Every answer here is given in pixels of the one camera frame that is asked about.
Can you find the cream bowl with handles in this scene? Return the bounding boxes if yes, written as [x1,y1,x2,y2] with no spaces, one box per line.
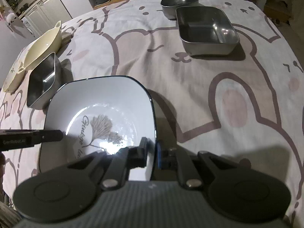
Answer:
[18,21,63,73]

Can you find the yellow-rimmed scalloped white bowl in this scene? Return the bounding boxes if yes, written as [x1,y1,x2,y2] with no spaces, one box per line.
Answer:
[2,62,27,93]

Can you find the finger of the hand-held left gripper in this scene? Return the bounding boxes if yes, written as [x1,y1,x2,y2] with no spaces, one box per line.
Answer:
[35,130,64,143]

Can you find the cardboard box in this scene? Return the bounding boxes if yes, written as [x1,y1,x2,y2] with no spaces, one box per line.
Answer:
[263,0,293,26]

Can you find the white kitchen cabinets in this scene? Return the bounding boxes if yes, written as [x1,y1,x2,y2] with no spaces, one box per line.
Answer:
[21,0,73,38]

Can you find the round steel bowl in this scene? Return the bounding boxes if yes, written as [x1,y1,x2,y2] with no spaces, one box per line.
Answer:
[160,0,200,20]

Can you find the large steel rectangular container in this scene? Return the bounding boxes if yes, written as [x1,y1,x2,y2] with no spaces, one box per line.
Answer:
[176,6,240,57]

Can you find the small steel rectangular container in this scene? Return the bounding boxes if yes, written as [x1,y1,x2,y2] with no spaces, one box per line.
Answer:
[26,52,60,109]

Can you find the printed bear blanket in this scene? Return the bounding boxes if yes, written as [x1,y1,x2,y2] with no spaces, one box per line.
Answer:
[0,0,304,228]

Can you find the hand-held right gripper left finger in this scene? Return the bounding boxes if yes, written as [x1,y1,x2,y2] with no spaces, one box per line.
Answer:
[68,136,149,191]

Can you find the white square plate dark rim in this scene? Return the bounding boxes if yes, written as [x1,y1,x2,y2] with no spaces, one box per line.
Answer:
[38,75,157,181]

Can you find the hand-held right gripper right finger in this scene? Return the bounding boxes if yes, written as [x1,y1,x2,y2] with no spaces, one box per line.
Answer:
[156,141,252,191]

